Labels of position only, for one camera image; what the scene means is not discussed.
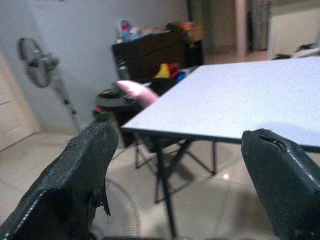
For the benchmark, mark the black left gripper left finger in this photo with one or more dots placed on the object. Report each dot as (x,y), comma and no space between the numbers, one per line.
(65,180)

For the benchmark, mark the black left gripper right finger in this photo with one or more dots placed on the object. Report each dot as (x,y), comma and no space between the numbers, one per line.
(282,182)

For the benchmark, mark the white floor fan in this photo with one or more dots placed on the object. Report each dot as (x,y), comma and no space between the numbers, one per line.
(120,212)

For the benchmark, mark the white folding table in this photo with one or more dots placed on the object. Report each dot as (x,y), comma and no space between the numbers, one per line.
(225,105)

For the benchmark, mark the pink cushion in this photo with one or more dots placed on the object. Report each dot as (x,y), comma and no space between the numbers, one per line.
(138,93)

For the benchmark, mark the grey standing fan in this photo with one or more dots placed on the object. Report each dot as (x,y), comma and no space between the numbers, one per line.
(42,67)

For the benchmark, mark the yellow toy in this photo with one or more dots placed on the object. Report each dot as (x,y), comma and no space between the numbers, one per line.
(163,71)

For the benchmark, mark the dark wooden cabinet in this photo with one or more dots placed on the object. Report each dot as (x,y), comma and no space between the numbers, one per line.
(152,55)

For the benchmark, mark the blue white bag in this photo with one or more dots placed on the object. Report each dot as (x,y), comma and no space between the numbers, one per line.
(126,31)

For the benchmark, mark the orange box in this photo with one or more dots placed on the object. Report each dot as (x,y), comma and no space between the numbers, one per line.
(193,31)

